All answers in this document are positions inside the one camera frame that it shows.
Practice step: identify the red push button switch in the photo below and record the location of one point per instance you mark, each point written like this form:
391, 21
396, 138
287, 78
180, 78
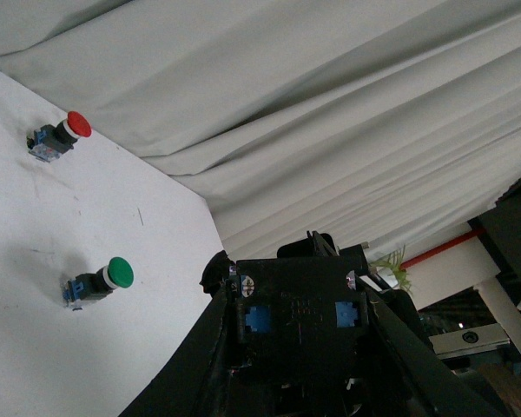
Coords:
50, 142

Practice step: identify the metal rail bracket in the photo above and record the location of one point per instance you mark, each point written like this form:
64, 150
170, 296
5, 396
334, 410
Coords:
470, 341

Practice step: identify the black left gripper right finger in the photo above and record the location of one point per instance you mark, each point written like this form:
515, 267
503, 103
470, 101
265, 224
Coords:
433, 385

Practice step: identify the yellow push button switch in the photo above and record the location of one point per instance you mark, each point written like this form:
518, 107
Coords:
298, 320

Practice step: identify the white table leg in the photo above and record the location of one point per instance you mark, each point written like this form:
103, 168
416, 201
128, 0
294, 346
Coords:
502, 308

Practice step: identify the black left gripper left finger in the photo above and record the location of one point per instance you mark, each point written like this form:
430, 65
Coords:
195, 380

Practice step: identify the white curtain backdrop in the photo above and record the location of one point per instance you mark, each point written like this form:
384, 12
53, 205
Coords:
377, 121

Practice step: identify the black cabinet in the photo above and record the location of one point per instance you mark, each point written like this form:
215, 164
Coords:
502, 229

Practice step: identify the green push button switch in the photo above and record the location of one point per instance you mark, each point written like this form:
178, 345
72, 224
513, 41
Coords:
90, 288

